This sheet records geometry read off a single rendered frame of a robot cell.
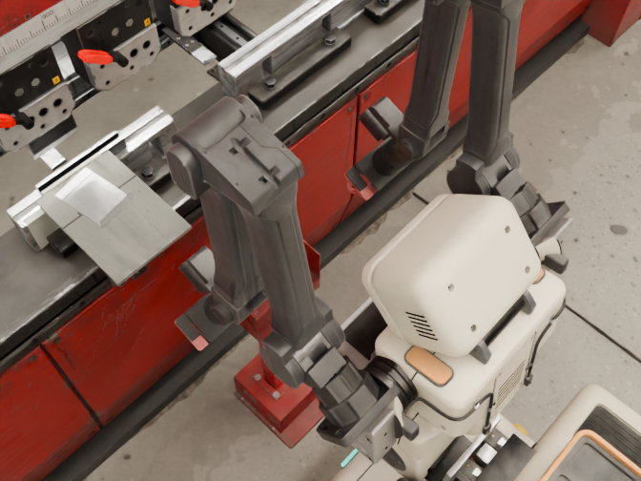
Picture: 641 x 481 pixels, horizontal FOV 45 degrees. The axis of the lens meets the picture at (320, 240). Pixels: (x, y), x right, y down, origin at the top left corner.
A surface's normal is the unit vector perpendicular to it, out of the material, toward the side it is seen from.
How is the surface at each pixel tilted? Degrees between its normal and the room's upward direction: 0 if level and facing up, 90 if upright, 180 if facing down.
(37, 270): 0
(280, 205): 81
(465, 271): 47
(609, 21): 90
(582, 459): 0
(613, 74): 0
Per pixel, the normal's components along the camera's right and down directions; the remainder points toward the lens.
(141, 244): 0.00, -0.52
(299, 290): 0.72, 0.50
